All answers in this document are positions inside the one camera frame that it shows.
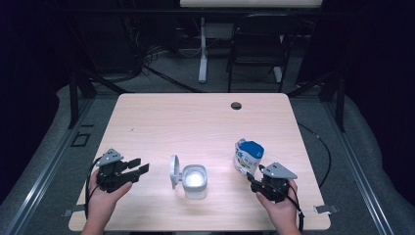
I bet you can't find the white desk leg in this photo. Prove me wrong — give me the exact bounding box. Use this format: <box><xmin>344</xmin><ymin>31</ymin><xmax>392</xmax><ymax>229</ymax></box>
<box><xmin>198</xmin><ymin>17</ymin><xmax>209</xmax><ymax>84</ymax></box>

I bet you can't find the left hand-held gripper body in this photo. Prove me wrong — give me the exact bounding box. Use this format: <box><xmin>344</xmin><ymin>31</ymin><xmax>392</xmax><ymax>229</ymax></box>
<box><xmin>95</xmin><ymin>148</ymin><xmax>142</xmax><ymax>194</ymax></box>

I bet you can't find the black folding chair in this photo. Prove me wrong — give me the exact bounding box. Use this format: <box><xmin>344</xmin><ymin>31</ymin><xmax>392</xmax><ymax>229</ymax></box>
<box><xmin>226</xmin><ymin>13</ymin><xmax>315</xmax><ymax>94</ymax></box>

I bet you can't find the metal floor rail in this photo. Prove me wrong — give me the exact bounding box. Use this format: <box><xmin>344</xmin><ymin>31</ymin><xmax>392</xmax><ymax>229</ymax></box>
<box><xmin>321</xmin><ymin>97</ymin><xmax>396</xmax><ymax>235</ymax></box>
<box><xmin>0</xmin><ymin>97</ymin><xmax>96</xmax><ymax>235</ymax></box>

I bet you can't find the black floor socket frame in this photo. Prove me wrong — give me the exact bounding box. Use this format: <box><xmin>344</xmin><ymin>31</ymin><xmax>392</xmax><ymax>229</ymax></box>
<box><xmin>70</xmin><ymin>131</ymin><xmax>92</xmax><ymax>148</ymax></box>

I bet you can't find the clear jar with white lid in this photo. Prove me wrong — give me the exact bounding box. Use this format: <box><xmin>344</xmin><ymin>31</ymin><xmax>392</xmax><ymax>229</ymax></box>
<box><xmin>168</xmin><ymin>154</ymin><xmax>209</xmax><ymax>201</ymax></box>

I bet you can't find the black metal stand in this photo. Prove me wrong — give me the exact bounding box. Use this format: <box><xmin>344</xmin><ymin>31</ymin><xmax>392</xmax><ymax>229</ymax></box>
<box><xmin>287</xmin><ymin>68</ymin><xmax>347</xmax><ymax>133</ymax></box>
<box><xmin>67</xmin><ymin>67</ymin><xmax>131</xmax><ymax>130</ymax></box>

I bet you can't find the person's right hand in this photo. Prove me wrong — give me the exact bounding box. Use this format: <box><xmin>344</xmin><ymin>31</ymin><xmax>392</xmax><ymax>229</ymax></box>
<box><xmin>254</xmin><ymin>178</ymin><xmax>300</xmax><ymax>231</ymax></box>

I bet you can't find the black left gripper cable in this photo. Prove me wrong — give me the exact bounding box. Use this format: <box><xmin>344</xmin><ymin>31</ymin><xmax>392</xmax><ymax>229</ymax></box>
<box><xmin>83</xmin><ymin>156</ymin><xmax>103</xmax><ymax>220</ymax></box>

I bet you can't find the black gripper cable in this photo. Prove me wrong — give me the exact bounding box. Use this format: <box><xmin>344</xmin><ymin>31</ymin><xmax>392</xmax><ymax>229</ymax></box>
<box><xmin>286</xmin><ymin>183</ymin><xmax>305</xmax><ymax>234</ymax></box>
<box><xmin>83</xmin><ymin>156</ymin><xmax>103</xmax><ymax>220</ymax></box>

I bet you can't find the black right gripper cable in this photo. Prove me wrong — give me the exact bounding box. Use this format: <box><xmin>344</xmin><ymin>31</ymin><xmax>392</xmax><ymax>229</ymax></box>
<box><xmin>286</xmin><ymin>183</ymin><xmax>305</xmax><ymax>234</ymax></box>

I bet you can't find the person's left hand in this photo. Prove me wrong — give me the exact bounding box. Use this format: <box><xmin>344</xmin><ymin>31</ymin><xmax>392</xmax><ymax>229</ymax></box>
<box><xmin>85</xmin><ymin>168</ymin><xmax>134</xmax><ymax>227</ymax></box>

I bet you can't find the black floor cable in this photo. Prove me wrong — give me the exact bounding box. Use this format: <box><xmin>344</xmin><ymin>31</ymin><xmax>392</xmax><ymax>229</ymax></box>
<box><xmin>297</xmin><ymin>121</ymin><xmax>333</xmax><ymax>189</ymax></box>

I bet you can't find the grey table edge bracket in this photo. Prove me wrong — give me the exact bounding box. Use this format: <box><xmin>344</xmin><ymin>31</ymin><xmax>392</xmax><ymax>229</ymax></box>
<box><xmin>313</xmin><ymin>204</ymin><xmax>340</xmax><ymax>215</ymax></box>
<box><xmin>61</xmin><ymin>204</ymin><xmax>86</xmax><ymax>218</ymax></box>

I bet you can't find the blue and white salt bag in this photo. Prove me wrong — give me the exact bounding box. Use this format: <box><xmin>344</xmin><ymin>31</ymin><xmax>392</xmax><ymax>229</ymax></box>
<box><xmin>232</xmin><ymin>137</ymin><xmax>265</xmax><ymax>177</ymax></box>

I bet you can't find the bundle of black cables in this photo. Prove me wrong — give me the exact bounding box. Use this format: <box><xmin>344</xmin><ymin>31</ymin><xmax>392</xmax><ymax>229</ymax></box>
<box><xmin>123</xmin><ymin>13</ymin><xmax>205</xmax><ymax>94</ymax></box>

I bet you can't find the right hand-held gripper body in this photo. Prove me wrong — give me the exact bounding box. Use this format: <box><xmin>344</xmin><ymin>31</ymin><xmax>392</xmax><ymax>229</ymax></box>
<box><xmin>249</xmin><ymin>162</ymin><xmax>299</xmax><ymax>204</ymax></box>

